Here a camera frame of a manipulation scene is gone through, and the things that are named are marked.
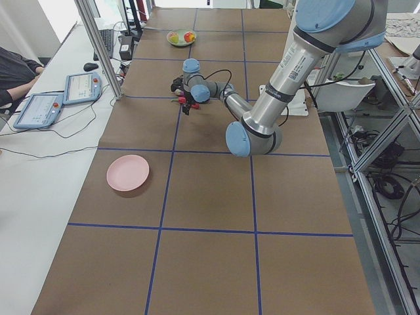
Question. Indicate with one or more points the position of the aluminium frame post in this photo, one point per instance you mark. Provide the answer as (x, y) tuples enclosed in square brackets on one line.
[(93, 33)]

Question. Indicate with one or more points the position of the pink plate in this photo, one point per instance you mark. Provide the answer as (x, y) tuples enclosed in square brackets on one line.
[(127, 173)]

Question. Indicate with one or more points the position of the black power adapter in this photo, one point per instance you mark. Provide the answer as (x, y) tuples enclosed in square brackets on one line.
[(126, 47)]

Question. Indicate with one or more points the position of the far teach pendant tablet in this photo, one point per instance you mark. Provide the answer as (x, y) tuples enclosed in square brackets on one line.
[(82, 87)]

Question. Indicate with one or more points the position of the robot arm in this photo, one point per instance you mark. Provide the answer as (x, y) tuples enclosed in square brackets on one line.
[(191, 84), (322, 27)]

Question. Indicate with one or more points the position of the seated person in black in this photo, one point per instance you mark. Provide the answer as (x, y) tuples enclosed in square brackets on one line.
[(18, 75)]

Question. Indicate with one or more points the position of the yellow pink peach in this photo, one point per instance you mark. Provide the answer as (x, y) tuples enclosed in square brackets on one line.
[(173, 38)]

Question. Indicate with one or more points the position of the near teach pendant tablet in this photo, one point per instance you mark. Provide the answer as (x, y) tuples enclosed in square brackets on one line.
[(41, 110)]

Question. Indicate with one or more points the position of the teach pendant tablet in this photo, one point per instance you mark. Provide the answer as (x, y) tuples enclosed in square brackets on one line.
[(82, 87), (41, 110)]

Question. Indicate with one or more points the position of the white chair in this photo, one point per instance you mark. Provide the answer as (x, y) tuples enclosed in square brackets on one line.
[(342, 96)]

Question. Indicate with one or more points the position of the light green plate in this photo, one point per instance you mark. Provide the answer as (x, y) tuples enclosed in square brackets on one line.
[(181, 32)]

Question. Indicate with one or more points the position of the black computer mouse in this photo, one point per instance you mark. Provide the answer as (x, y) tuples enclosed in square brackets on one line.
[(90, 66)]

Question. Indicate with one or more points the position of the black keyboard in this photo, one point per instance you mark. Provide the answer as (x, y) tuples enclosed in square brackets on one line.
[(107, 36)]

